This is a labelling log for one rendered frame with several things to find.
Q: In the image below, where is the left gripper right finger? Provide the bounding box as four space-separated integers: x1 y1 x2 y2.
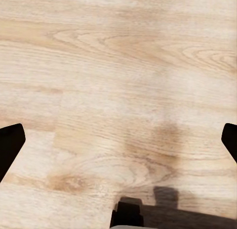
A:
221 123 237 163

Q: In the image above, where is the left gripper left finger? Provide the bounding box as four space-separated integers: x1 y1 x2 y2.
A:
0 123 26 183

